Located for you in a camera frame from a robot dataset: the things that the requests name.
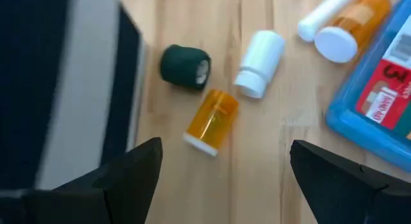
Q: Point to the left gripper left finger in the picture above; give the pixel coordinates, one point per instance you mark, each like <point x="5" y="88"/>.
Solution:
<point x="122" y="192"/>

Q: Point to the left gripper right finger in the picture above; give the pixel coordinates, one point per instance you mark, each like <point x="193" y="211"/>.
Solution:
<point x="346" y="195"/>

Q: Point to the navy white striped fabric basket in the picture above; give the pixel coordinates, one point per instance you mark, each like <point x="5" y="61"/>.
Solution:
<point x="80" y="89"/>

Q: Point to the blue first aid kit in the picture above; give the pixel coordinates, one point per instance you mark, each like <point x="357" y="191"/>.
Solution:
<point x="379" y="99"/>

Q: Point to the dark green bandage roll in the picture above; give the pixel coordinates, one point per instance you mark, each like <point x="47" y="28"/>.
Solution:
<point x="181" y="66"/>

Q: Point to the white plastic bottle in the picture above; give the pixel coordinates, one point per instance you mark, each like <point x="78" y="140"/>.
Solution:
<point x="260" y="62"/>

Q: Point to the labelled amber pill bottle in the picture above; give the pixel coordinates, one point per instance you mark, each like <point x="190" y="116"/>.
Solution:
<point x="353" y="25"/>

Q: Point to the white plastic tube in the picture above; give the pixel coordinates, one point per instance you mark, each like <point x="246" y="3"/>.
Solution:
<point x="321" y="15"/>

